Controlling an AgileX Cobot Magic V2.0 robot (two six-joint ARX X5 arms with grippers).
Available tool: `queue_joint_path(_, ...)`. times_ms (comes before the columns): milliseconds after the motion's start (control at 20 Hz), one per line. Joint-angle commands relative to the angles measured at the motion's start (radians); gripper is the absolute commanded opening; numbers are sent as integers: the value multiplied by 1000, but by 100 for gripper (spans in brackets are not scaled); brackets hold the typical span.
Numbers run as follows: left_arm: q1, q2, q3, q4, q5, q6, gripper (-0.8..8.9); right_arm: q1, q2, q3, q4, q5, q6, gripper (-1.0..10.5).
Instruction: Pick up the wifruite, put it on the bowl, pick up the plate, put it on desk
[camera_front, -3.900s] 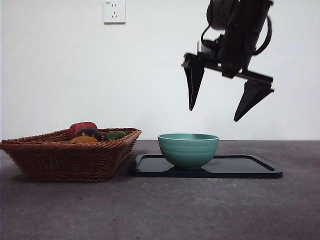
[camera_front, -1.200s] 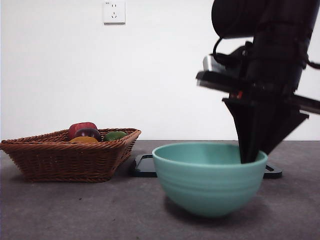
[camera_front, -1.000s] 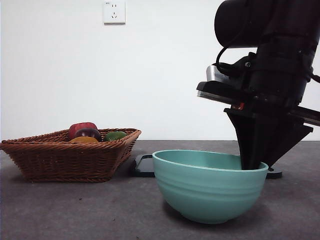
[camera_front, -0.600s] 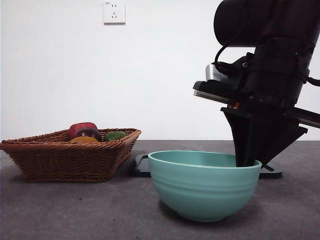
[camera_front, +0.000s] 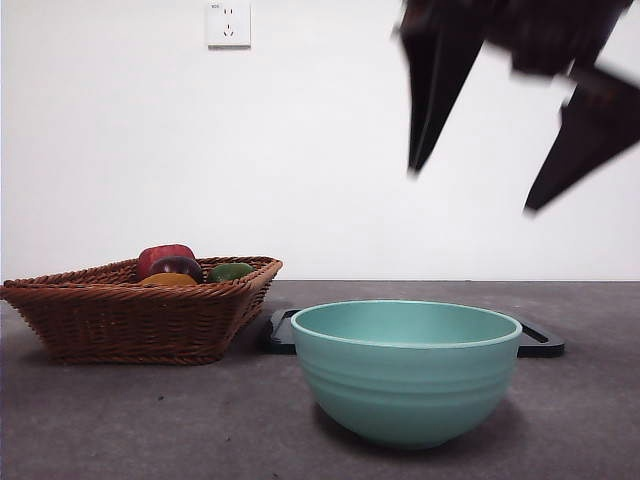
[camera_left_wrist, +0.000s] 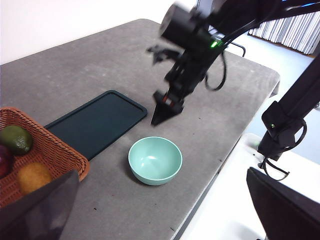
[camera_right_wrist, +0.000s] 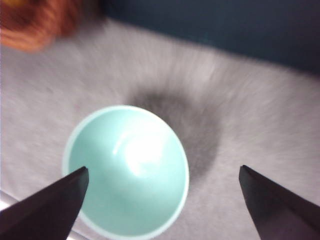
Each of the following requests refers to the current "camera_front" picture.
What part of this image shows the teal ribbed bowl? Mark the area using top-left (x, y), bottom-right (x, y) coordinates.
top-left (290, 299), bottom-right (523, 449)

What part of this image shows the orange-brown kiwifruit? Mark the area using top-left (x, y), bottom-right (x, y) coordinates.
top-left (139, 272), bottom-right (199, 288)

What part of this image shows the dark rectangular tray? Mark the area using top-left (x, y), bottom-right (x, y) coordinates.
top-left (255, 308), bottom-right (566, 359)

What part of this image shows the green avocado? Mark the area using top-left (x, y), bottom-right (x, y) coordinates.
top-left (206, 262), bottom-right (255, 285)

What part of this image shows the dark red plum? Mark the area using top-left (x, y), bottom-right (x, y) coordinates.
top-left (149, 255), bottom-right (205, 284)

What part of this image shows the red apple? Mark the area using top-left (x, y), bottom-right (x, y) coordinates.
top-left (137, 244), bottom-right (197, 281)

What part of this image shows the brown wicker basket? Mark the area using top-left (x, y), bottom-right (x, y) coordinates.
top-left (0, 256), bottom-right (284, 366)

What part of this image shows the white wall socket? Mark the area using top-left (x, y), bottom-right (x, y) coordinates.
top-left (207, 1), bottom-right (252, 50)

